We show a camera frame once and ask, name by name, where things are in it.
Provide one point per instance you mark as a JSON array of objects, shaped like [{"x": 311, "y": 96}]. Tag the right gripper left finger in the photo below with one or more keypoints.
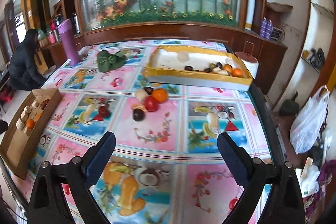
[{"x": 48, "y": 203}]

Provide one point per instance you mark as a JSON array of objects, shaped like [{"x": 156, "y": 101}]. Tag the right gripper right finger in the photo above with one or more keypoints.
[{"x": 284, "y": 203}]

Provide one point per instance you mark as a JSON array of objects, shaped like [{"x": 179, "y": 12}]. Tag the small red date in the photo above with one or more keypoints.
[{"x": 104, "y": 111}]

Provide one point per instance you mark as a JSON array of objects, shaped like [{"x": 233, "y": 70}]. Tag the dark plum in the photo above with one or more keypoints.
[{"x": 138, "y": 115}]

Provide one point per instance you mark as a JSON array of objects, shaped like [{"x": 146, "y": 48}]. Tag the red tomato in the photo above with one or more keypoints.
[{"x": 151, "y": 104}]

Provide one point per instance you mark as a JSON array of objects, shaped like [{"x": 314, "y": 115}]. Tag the large dried red date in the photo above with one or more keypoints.
[{"x": 44, "y": 103}]

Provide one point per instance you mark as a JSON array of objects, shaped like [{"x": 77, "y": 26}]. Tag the brown cardboard tray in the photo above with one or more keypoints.
[{"x": 17, "y": 148}]

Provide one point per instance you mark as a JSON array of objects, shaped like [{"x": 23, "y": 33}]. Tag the white plastic bag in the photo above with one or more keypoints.
[{"x": 307, "y": 124}]

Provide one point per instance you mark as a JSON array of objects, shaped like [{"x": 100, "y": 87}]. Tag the person in dark jacket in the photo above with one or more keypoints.
[{"x": 23, "y": 71}]

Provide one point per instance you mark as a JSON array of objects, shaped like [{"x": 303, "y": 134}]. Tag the dark small date by box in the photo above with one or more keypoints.
[{"x": 148, "y": 89}]

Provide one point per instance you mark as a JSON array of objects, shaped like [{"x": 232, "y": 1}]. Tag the green leafy vegetable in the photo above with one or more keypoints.
[{"x": 110, "y": 61}]

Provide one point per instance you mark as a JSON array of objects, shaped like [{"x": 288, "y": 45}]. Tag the gold foil box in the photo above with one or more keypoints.
[{"x": 205, "y": 68}]

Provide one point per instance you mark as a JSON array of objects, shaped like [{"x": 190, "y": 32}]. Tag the fruit pattern tablecloth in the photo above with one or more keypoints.
[{"x": 166, "y": 168}]

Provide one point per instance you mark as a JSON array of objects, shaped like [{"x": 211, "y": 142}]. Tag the purple thermos bottle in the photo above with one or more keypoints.
[{"x": 68, "y": 41}]

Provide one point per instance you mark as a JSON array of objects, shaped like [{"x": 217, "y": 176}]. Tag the purple spray cans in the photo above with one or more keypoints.
[{"x": 266, "y": 28}]

